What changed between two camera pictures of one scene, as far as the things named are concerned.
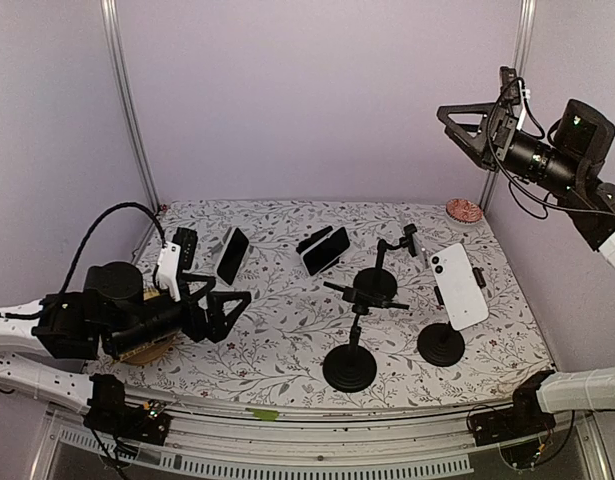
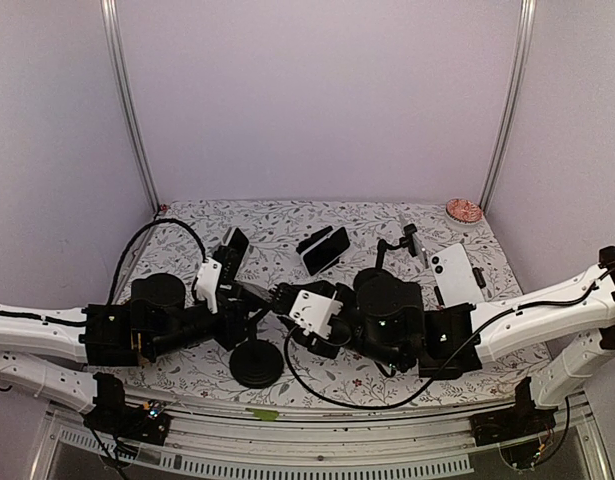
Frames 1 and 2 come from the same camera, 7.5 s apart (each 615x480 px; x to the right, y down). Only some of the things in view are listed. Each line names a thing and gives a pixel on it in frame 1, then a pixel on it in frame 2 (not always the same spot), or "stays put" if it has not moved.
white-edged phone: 326,251 stays put
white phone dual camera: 458,285 stays put
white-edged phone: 233,256 stays put
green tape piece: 264,414 stays put
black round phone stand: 353,368 -> 256,363
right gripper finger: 476,146 -> 283,297
